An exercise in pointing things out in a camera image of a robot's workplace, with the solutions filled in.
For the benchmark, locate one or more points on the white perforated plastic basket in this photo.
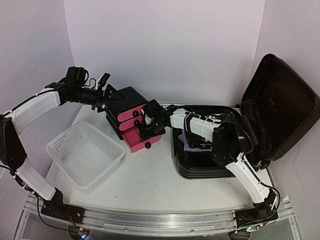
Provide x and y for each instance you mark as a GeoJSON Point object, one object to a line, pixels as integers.
{"type": "Point", "coordinates": [85, 154]}

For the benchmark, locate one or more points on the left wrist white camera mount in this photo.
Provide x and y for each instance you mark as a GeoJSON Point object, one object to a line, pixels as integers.
{"type": "Point", "coordinates": [101, 82]}

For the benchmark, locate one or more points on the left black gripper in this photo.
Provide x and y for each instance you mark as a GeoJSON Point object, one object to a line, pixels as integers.
{"type": "Point", "coordinates": [100, 100]}

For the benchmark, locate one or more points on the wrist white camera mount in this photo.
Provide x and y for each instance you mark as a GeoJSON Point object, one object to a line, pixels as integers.
{"type": "Point", "coordinates": [101, 82]}
{"type": "Point", "coordinates": [147, 120]}

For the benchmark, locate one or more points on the black ribbed hard-shell suitcase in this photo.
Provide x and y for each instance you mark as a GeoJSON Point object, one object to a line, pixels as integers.
{"type": "Point", "coordinates": [278, 107]}

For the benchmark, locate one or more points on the black pink three-drawer organizer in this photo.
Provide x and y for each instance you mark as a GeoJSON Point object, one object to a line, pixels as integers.
{"type": "Point", "coordinates": [125, 116]}

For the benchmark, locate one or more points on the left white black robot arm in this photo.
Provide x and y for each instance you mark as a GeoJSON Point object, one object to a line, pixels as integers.
{"type": "Point", "coordinates": [72, 88]}

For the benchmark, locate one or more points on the black white patterned folded garment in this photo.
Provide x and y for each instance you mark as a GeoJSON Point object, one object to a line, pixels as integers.
{"type": "Point", "coordinates": [196, 141]}

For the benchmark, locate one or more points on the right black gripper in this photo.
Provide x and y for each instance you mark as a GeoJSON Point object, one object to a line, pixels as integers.
{"type": "Point", "coordinates": [144, 134]}

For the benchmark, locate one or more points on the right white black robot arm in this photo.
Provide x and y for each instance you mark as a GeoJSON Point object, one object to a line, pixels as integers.
{"type": "Point", "coordinates": [227, 137]}

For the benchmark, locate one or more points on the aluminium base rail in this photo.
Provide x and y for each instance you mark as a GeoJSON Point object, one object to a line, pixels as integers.
{"type": "Point", "coordinates": [182, 224]}

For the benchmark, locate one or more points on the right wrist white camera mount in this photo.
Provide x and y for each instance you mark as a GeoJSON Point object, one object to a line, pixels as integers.
{"type": "Point", "coordinates": [147, 120]}

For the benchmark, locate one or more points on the purple folded cloth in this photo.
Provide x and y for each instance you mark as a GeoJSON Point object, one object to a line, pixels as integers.
{"type": "Point", "coordinates": [187, 148]}

